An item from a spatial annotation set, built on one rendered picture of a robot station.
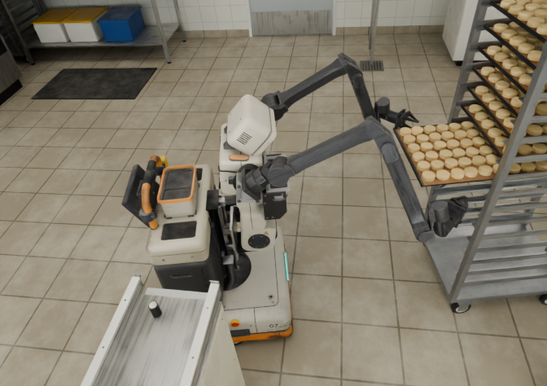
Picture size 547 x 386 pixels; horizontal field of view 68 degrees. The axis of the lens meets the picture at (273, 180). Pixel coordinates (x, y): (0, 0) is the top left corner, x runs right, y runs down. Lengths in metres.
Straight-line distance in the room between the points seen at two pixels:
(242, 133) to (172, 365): 0.81
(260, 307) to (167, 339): 0.75
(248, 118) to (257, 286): 0.99
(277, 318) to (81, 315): 1.21
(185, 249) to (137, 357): 0.47
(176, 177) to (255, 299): 0.74
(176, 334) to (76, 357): 1.21
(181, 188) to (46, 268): 1.50
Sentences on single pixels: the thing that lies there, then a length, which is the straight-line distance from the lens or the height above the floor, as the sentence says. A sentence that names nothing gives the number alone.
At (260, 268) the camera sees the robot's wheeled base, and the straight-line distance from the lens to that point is 2.24.
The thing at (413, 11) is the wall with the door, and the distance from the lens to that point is 5.44.
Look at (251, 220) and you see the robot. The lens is 1.81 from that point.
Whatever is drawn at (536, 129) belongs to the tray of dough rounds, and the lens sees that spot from 1.79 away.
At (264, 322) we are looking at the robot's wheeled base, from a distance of 2.12.
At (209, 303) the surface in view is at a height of 0.90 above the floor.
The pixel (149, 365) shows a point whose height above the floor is 0.84.
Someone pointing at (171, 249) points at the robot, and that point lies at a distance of 1.73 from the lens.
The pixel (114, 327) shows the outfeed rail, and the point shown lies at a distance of 1.47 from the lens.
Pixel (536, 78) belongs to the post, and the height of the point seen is 1.41.
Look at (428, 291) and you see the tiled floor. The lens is 2.56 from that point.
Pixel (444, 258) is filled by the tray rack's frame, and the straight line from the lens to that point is 2.54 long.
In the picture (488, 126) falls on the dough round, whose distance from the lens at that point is 1.93.
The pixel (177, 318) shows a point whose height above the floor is 0.84.
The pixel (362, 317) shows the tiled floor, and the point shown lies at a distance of 2.41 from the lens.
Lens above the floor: 2.08
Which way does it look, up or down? 42 degrees down
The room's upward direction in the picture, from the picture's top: 6 degrees counter-clockwise
